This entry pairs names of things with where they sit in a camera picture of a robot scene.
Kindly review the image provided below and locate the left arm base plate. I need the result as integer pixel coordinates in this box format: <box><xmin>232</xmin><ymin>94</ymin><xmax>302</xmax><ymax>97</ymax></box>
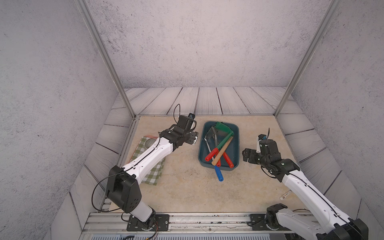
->
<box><xmin>127</xmin><ymin>214</ymin><xmax>170</xmax><ymax>232</ymax></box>

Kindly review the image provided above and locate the steel hoe with blue grip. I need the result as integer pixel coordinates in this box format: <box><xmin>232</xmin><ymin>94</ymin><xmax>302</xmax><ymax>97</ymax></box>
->
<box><xmin>204</xmin><ymin>127</ymin><xmax>224</xmax><ymax>182</ymax></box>

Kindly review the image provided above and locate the aluminium front rail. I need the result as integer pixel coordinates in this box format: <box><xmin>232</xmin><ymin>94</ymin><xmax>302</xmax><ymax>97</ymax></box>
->
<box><xmin>78</xmin><ymin>211</ymin><xmax>346</xmax><ymax>240</ymax></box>

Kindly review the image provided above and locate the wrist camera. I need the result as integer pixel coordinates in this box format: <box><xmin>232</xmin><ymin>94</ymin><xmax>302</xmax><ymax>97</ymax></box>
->
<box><xmin>188</xmin><ymin>113</ymin><xmax>196</xmax><ymax>119</ymax></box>
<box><xmin>256</xmin><ymin>134</ymin><xmax>268</xmax><ymax>153</ymax></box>

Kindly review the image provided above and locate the grey ribbed glass cup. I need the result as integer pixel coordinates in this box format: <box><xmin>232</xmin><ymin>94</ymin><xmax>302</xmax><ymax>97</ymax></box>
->
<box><xmin>145</xmin><ymin>139</ymin><xmax>156</xmax><ymax>149</ymax></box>

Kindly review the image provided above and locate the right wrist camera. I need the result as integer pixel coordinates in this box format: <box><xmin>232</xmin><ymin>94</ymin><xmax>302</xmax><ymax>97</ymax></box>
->
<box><xmin>256</xmin><ymin>134</ymin><xmax>268</xmax><ymax>153</ymax></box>

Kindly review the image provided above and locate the grey hoe red grip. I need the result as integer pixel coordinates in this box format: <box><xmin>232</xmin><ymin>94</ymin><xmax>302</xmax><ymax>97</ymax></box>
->
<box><xmin>209</xmin><ymin>126</ymin><xmax>219</xmax><ymax>162</ymax></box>
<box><xmin>223</xmin><ymin>152</ymin><xmax>234</xmax><ymax>169</ymax></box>

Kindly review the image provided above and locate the green hoe with red grip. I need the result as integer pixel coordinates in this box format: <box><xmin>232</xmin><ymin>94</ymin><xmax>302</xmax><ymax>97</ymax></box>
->
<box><xmin>205</xmin><ymin>122</ymin><xmax>234</xmax><ymax>161</ymax></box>

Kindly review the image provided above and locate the green white checkered cloth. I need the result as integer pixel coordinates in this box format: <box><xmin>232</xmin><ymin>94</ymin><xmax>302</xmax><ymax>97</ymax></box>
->
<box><xmin>128</xmin><ymin>136</ymin><xmax>167</xmax><ymax>186</ymax></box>

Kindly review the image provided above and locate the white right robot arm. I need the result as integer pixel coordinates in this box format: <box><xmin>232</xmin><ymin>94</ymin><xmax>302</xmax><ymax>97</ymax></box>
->
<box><xmin>242</xmin><ymin>135</ymin><xmax>369</xmax><ymax>240</ymax></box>

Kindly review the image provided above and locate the teal plastic storage box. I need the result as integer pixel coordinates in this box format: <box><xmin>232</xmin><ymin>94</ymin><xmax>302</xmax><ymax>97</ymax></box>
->
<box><xmin>198</xmin><ymin>121</ymin><xmax>240</xmax><ymax>171</ymax></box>

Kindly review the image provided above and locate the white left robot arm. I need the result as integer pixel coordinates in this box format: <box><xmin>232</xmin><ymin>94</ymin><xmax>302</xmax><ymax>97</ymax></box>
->
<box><xmin>106</xmin><ymin>113</ymin><xmax>199</xmax><ymax>229</ymax></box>

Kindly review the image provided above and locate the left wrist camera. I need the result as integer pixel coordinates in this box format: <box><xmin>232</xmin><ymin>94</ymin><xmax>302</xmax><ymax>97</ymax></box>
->
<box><xmin>188</xmin><ymin>113</ymin><xmax>196</xmax><ymax>119</ymax></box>

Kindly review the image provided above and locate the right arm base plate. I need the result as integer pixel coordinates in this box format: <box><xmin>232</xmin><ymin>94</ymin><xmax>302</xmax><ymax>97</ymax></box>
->
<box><xmin>247</xmin><ymin>214</ymin><xmax>290</xmax><ymax>231</ymax></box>

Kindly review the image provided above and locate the wooden handled hoe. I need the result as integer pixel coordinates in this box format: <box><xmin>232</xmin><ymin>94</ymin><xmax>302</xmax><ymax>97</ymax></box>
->
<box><xmin>212</xmin><ymin>136</ymin><xmax>233</xmax><ymax>166</ymax></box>

